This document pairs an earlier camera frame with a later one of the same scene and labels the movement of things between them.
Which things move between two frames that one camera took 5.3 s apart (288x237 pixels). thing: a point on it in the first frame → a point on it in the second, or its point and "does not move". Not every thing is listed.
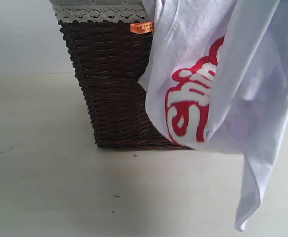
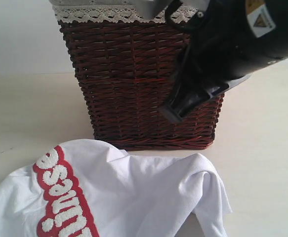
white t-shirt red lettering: (225, 76) → (88, 188)
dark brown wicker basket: (110, 60) does not move
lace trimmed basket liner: (100, 11) does not move
